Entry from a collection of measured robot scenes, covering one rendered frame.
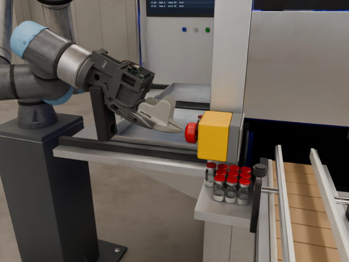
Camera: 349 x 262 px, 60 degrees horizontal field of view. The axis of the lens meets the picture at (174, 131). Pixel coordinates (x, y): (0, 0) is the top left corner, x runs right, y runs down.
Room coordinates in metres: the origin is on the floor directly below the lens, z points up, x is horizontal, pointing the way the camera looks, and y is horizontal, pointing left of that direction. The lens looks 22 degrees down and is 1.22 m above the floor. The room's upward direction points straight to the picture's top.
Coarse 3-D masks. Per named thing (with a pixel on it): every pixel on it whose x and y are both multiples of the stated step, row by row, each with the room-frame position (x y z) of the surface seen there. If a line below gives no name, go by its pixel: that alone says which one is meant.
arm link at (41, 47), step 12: (24, 24) 0.60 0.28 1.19; (36, 24) 0.61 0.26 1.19; (12, 36) 0.59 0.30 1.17; (24, 36) 0.58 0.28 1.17; (36, 36) 0.58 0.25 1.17; (48, 36) 0.59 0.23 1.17; (60, 36) 0.60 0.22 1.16; (12, 48) 0.59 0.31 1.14; (24, 48) 0.58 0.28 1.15; (36, 48) 0.57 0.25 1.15; (48, 48) 0.57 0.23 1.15; (60, 48) 0.57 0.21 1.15; (36, 60) 0.57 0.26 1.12; (48, 60) 0.56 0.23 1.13; (36, 72) 0.60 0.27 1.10; (48, 72) 0.58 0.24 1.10
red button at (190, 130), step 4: (188, 124) 0.53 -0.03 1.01; (192, 124) 0.53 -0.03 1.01; (196, 124) 0.53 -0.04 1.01; (188, 128) 0.52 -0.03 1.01; (192, 128) 0.52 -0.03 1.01; (196, 128) 0.53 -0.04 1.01; (188, 132) 0.52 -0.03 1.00; (192, 132) 0.51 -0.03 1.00; (196, 132) 0.53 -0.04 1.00; (188, 136) 0.51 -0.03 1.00; (192, 136) 0.51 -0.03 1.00; (196, 136) 0.53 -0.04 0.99; (188, 140) 0.52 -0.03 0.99; (192, 140) 0.51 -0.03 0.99; (196, 140) 0.53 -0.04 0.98
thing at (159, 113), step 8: (144, 104) 0.53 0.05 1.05; (160, 104) 0.53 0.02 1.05; (168, 104) 0.52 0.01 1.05; (144, 112) 0.53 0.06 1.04; (152, 112) 0.53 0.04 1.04; (160, 112) 0.53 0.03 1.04; (168, 112) 0.52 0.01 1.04; (152, 120) 0.52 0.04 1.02; (160, 120) 0.53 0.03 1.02; (168, 120) 0.53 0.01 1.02; (160, 128) 0.52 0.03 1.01; (168, 128) 0.52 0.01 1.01; (176, 128) 0.53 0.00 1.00
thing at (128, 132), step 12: (180, 120) 0.91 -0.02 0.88; (192, 120) 0.91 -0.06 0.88; (120, 132) 0.80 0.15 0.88; (132, 132) 0.81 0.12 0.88; (144, 132) 0.81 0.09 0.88; (156, 132) 0.81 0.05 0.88; (144, 144) 0.69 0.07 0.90; (156, 144) 0.68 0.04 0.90; (168, 144) 0.67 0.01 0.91; (180, 144) 0.66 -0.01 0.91; (192, 144) 0.65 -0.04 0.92
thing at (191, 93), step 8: (168, 88) 1.21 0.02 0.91; (176, 88) 1.28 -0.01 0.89; (184, 88) 1.27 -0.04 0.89; (192, 88) 1.26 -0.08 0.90; (200, 88) 1.25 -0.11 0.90; (208, 88) 1.24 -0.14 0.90; (160, 96) 1.11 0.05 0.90; (176, 96) 1.19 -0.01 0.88; (184, 96) 1.19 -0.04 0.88; (192, 96) 1.19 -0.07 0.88; (200, 96) 1.19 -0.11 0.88; (208, 96) 1.19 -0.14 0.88; (176, 104) 1.02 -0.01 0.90; (184, 104) 1.01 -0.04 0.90; (192, 104) 1.00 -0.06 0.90; (200, 104) 0.99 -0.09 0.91; (208, 104) 0.99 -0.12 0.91
